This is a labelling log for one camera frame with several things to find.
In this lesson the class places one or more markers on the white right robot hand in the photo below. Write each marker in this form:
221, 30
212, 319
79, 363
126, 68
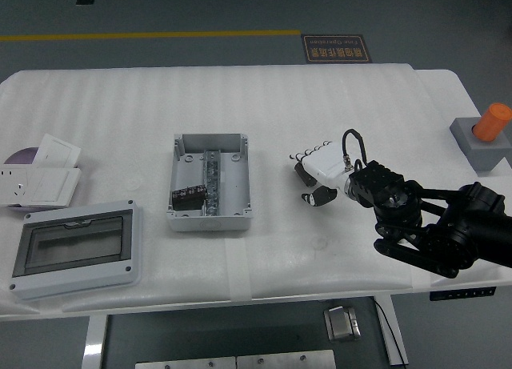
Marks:
324, 163

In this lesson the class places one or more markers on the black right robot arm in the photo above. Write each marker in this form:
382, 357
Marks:
384, 185

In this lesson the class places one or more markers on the open grey junction box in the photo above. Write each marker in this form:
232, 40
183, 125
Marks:
188, 169

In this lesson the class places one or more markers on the white foam mat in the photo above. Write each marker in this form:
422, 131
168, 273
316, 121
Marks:
280, 105

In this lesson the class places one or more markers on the black floor sign orange text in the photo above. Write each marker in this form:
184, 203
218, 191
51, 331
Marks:
336, 49

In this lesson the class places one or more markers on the grey block holder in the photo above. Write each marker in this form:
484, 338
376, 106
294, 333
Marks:
486, 155

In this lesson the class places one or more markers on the orange cylinder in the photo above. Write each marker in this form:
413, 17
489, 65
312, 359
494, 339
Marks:
492, 123

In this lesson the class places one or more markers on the white table leg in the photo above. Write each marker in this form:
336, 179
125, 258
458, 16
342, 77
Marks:
95, 341
398, 333

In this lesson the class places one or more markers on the black table control panel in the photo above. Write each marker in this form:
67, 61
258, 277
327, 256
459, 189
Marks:
460, 294

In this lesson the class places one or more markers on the grey metal plate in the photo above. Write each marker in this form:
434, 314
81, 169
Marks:
286, 360

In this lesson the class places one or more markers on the yellow floor tape line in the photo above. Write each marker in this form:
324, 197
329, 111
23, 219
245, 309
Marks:
160, 35

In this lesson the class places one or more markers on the grey cover with dark window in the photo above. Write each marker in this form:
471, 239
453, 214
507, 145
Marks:
76, 247

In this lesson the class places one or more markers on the purple disc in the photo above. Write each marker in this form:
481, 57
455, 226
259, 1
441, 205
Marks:
24, 157

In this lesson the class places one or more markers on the white socket panel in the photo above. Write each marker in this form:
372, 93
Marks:
12, 183

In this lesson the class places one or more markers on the metal rail inside box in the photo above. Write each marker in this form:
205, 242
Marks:
212, 173

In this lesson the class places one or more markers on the white switch panel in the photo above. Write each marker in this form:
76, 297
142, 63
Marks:
50, 187
56, 151

